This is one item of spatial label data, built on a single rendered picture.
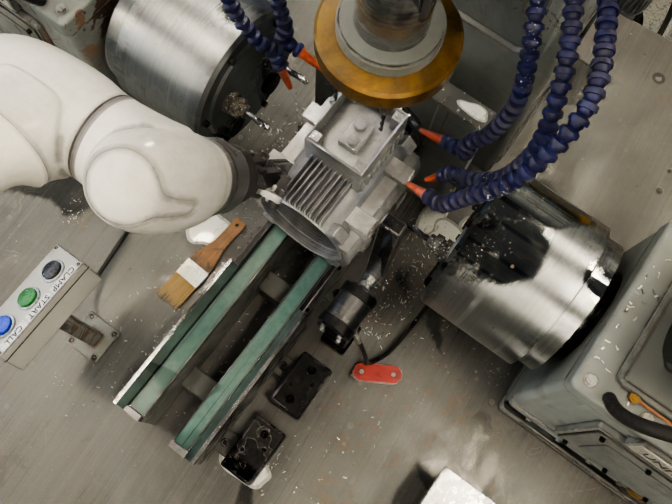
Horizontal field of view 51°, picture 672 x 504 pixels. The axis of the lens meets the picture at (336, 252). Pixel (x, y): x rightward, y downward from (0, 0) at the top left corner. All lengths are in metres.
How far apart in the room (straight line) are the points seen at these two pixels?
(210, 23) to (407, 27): 0.38
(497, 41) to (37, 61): 0.64
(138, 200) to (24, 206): 0.81
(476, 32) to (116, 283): 0.76
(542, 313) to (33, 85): 0.67
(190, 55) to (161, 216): 0.46
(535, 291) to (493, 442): 0.40
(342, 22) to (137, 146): 0.32
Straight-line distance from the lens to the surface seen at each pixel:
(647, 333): 1.00
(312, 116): 1.11
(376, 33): 0.81
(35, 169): 0.74
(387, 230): 0.86
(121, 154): 0.65
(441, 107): 1.06
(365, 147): 1.04
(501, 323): 1.01
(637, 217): 1.48
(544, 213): 1.01
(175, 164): 0.66
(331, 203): 1.03
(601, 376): 0.98
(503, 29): 1.08
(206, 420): 1.15
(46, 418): 1.34
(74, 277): 1.07
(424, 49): 0.84
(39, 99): 0.73
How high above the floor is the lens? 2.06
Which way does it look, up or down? 73 degrees down
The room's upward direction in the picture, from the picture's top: 8 degrees clockwise
